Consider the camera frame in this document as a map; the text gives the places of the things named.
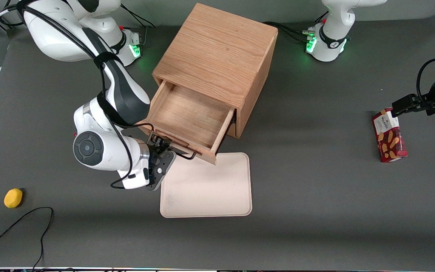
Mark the oak wooden drawer cabinet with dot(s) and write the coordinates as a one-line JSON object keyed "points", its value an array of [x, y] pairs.
{"points": [[217, 49]]}

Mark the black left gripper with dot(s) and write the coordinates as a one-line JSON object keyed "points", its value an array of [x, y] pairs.
{"points": [[431, 104]]}

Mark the cream plastic tray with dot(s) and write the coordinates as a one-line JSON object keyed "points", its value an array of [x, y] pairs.
{"points": [[210, 189]]}

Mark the red Walkers cookie box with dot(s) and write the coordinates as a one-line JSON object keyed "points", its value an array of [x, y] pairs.
{"points": [[389, 139]]}

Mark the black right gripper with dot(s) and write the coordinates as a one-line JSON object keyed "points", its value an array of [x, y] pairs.
{"points": [[153, 150]]}

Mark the wooden drawer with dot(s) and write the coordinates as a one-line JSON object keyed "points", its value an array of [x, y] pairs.
{"points": [[232, 131], [191, 113]]}

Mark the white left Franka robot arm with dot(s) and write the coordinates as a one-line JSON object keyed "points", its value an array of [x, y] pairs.
{"points": [[332, 22]]}

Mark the yellow lemon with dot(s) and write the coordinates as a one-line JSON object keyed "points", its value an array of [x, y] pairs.
{"points": [[13, 198]]}

